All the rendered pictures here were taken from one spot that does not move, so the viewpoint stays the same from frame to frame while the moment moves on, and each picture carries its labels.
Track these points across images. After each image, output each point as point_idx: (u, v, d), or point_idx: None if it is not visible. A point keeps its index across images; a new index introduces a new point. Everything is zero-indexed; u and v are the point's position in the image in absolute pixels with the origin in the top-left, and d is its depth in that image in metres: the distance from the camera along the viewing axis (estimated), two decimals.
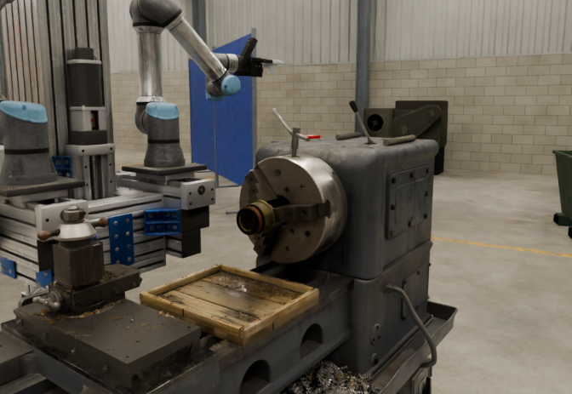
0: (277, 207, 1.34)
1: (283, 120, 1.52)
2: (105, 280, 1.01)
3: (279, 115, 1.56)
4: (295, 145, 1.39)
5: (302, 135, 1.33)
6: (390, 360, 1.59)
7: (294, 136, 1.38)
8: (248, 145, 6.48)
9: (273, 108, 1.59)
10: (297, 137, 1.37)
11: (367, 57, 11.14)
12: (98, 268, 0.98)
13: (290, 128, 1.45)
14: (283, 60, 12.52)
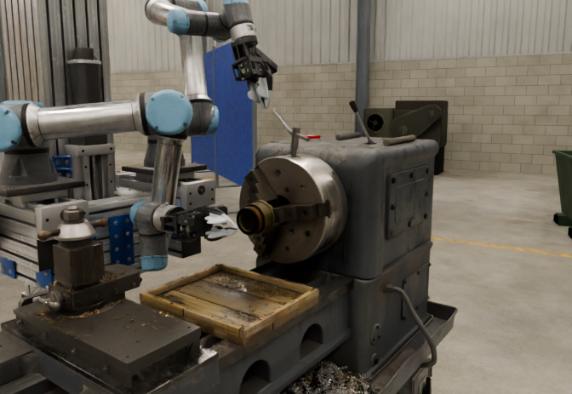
0: (277, 207, 1.34)
1: (283, 120, 1.52)
2: (105, 280, 1.01)
3: (279, 115, 1.56)
4: (295, 145, 1.39)
5: (302, 135, 1.33)
6: (390, 360, 1.59)
7: (294, 136, 1.38)
8: (248, 145, 6.48)
9: (273, 108, 1.59)
10: (297, 137, 1.37)
11: (367, 57, 11.14)
12: (98, 268, 0.98)
13: (290, 128, 1.45)
14: (283, 60, 12.52)
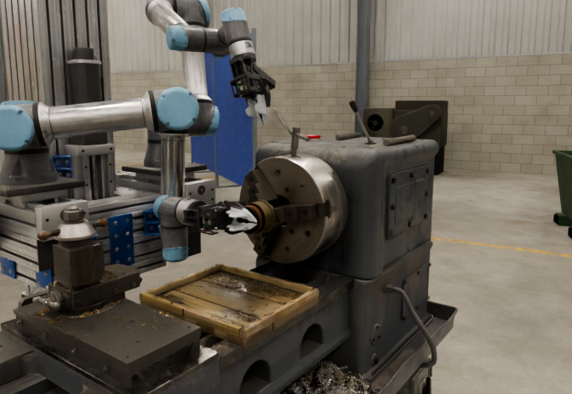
0: (277, 207, 1.34)
1: (283, 120, 1.52)
2: (105, 280, 1.01)
3: (279, 115, 1.56)
4: (295, 145, 1.39)
5: (302, 135, 1.33)
6: (390, 360, 1.59)
7: (294, 136, 1.38)
8: (248, 145, 6.48)
9: (273, 108, 1.59)
10: (297, 137, 1.37)
11: (367, 57, 11.14)
12: (98, 268, 0.98)
13: (290, 128, 1.45)
14: (283, 60, 12.52)
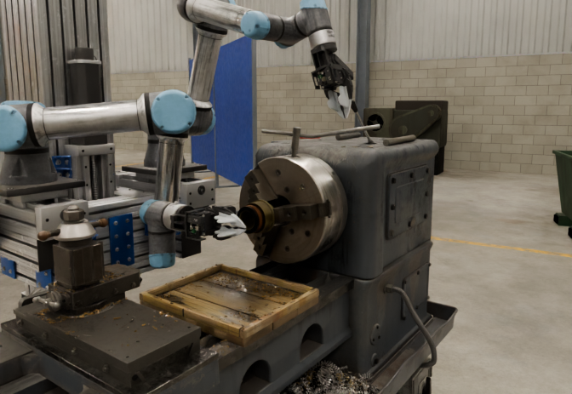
0: (277, 207, 1.34)
1: (348, 132, 1.38)
2: (105, 280, 1.01)
3: (362, 129, 1.38)
4: (291, 144, 1.40)
5: (274, 129, 1.39)
6: (390, 360, 1.59)
7: (293, 135, 1.40)
8: (248, 145, 6.48)
9: (378, 124, 1.38)
10: (288, 135, 1.39)
11: (367, 57, 11.14)
12: (98, 268, 0.98)
13: (317, 134, 1.39)
14: (283, 60, 12.52)
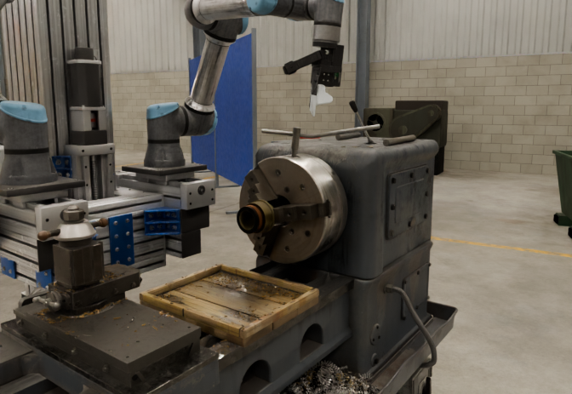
0: (277, 207, 1.34)
1: (348, 132, 1.38)
2: (105, 280, 1.01)
3: (362, 129, 1.38)
4: (291, 144, 1.40)
5: (274, 129, 1.39)
6: (390, 360, 1.59)
7: (293, 135, 1.40)
8: (248, 145, 6.48)
9: (378, 124, 1.38)
10: (288, 135, 1.39)
11: (367, 57, 11.14)
12: (98, 268, 0.98)
13: (317, 134, 1.39)
14: (283, 60, 12.52)
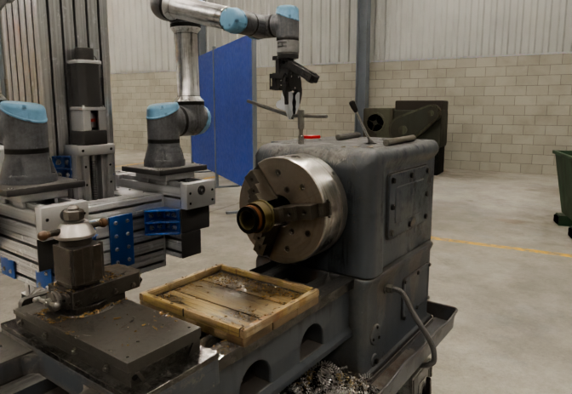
0: (277, 207, 1.34)
1: (266, 108, 1.69)
2: (105, 280, 1.01)
3: (259, 105, 1.71)
4: (303, 124, 1.60)
5: (317, 114, 1.56)
6: (390, 360, 1.59)
7: (302, 117, 1.59)
8: (248, 145, 6.48)
9: (247, 99, 1.72)
10: (306, 117, 1.59)
11: (367, 57, 11.14)
12: (98, 268, 0.98)
13: None
14: None
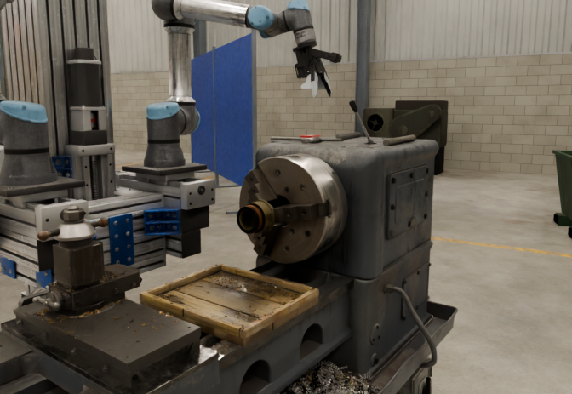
0: (277, 207, 1.34)
1: (286, 139, 1.79)
2: (105, 280, 1.01)
3: (279, 139, 1.82)
4: (316, 139, 1.65)
5: (334, 139, 1.65)
6: (390, 360, 1.59)
7: (319, 138, 1.67)
8: (248, 145, 6.48)
9: (272, 137, 1.85)
10: (323, 139, 1.67)
11: (367, 57, 11.14)
12: (98, 268, 0.98)
13: None
14: (283, 60, 12.52)
